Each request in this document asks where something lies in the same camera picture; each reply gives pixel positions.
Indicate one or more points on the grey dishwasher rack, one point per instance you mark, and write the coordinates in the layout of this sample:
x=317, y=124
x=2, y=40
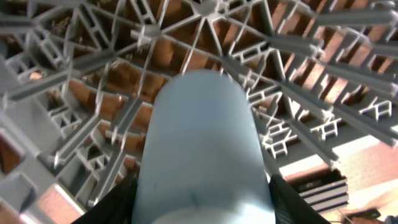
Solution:
x=79, y=80

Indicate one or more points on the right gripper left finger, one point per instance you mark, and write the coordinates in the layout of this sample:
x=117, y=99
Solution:
x=115, y=207

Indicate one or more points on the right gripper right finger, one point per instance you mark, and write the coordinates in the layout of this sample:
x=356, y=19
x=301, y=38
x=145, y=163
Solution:
x=289, y=206

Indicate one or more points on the light blue plastic cup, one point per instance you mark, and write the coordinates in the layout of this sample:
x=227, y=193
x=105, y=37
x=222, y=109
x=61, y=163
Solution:
x=202, y=161

